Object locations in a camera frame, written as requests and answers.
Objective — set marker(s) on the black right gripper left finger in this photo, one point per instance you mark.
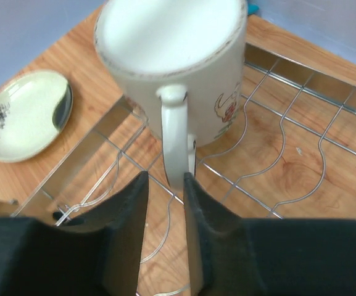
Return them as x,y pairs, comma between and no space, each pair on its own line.
96,253

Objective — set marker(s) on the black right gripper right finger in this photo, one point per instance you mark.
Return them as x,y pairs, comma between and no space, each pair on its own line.
232,255

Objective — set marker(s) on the teal cloth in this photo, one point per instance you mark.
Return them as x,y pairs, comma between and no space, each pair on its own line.
252,9

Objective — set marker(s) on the green-lined floral mug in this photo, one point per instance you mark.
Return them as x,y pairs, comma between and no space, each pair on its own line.
181,62

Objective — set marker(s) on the white plate with black flowers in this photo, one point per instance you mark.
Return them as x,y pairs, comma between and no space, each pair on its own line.
34,109

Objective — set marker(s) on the steel wire dish rack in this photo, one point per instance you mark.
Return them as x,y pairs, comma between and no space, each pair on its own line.
291,152

